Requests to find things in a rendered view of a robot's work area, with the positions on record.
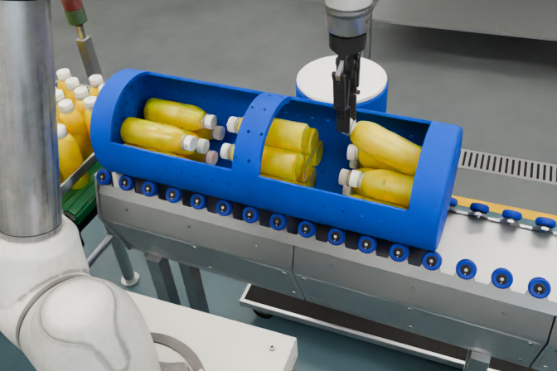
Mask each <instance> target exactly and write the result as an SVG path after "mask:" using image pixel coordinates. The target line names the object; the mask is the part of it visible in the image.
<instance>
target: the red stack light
mask: <svg viewBox="0 0 557 371"><path fill-rule="evenodd" d="M61 4H62V7H63V9H64V10H65V11H67V12H73V11H77V10H80V9H81V8H82V7H83V6H84V5H83V3H82V0H61Z"/></svg>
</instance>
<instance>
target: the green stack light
mask: <svg viewBox="0 0 557 371"><path fill-rule="evenodd" d="M64 12H65V16H66V19H67V21H68V24H69V25H71V26H78V25H82V24H84V23H86V22H87V20H88V19H87V16H86V13H85V8H84V6H83V7H82V8H81V9H80V10H77V11H73V12H67V11H65V10H64Z"/></svg>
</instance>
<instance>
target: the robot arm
mask: <svg viewBox="0 0 557 371"><path fill-rule="evenodd" d="M371 9H372V0H325V26H326V29H327V31H328V32H329V47H330V49H331V50H332V51H334V52H335V53H336V54H337V55H338V56H337V58H336V66H337V70H336V71H333V72H332V81H333V105H332V106H333V109H334V110H336V111H337V132H340V133H348V134H349V133H350V126H351V119H353V121H355V120H356V95H357V94H360V92H361V91H360V90H358V89H357V87H359V85H360V68H361V52H362V51H363V50H364V49H365V48H366V38H367V32H368V30H369V28H370V26H371ZM0 331H1V332H2V333H3V334H4V335H5V336H6V337H7V338H8V339H9V340H10V341H11V342H12V343H13V344H14V345H16V347H18V348H19V349H20V350H21V351H22V352H23V353H24V354H25V355H26V357H27V358H28V359H29V361H30V362H31V364H32V365H33V366H34V368H35V369H36V371H190V369H189V366H188V365H187V364H186V363H184V362H175V363H167V362H162V361H159V360H158V356H157V351H156V348H155V345H154V343H153V338H152V336H151V334H150V331H149V329H148V326H147V324H146V322H145V320H144V318H143V315H142V313H141V311H140V310H139V309H138V306H137V305H136V303H135V302H134V300H133V299H132V297H131V296H130V295H129V294H128V293H127V292H126V291H125V290H123V289H122V288H121V287H119V286H117V285H116V284H114V283H112V282H110V281H107V280H104V279H102V278H99V277H92V276H91V275H90V268H89V265H88V263H87V260H86V257H85V253H84V249H83V247H82V243H81V241H80V234H79V230H78V228H77V227H76V225H75V224H74V223H73V222H72V221H71V220H70V219H68V218H67V217H66V216H64V215H63V214H62V208H61V177H60V161H59V145H58V129H57V113H56V82H55V66H54V51H53V35H52V19H51V0H0Z"/></svg>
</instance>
